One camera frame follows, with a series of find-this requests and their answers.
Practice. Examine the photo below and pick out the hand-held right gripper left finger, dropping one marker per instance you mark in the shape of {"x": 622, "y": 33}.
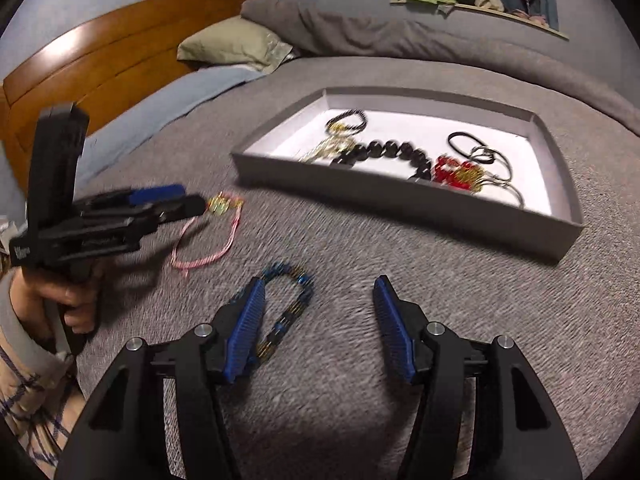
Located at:
{"x": 245, "y": 330}

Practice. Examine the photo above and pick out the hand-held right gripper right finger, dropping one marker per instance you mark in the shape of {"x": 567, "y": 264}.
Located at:
{"x": 395, "y": 330}

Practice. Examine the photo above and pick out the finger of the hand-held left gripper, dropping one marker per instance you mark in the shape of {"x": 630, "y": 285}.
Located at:
{"x": 155, "y": 192}
{"x": 185, "y": 206}

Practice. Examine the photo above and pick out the grey box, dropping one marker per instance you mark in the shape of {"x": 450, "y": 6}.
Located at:
{"x": 350, "y": 190}

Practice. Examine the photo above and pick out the red bead gold ornament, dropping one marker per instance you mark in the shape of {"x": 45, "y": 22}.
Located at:
{"x": 450, "y": 170}

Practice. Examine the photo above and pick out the silver bangle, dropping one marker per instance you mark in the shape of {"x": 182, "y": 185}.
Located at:
{"x": 517, "y": 195}

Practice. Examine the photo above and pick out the person's left forearm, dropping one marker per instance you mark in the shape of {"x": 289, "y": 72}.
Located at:
{"x": 30, "y": 385}

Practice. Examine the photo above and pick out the person's left hand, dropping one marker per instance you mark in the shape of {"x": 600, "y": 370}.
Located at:
{"x": 65, "y": 300}

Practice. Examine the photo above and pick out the light blue bed sheet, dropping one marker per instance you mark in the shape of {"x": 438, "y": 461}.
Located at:
{"x": 165, "y": 105}

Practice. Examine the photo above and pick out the grey bed cover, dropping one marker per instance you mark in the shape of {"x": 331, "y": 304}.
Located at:
{"x": 350, "y": 240}

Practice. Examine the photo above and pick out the wooden headboard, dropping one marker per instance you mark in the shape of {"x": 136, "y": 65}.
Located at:
{"x": 100, "y": 60}

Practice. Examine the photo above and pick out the green pillow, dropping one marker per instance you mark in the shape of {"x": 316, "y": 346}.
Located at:
{"x": 225, "y": 45}

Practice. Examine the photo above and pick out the grey folded duvet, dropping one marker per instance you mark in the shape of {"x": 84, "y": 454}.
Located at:
{"x": 375, "y": 35}

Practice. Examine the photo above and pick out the windowsill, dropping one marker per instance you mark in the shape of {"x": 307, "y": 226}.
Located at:
{"x": 500, "y": 14}

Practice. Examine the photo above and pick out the pink cloth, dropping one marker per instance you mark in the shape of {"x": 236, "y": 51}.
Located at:
{"x": 535, "y": 17}

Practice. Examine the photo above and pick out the beige cloth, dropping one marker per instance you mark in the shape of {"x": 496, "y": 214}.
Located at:
{"x": 490, "y": 0}

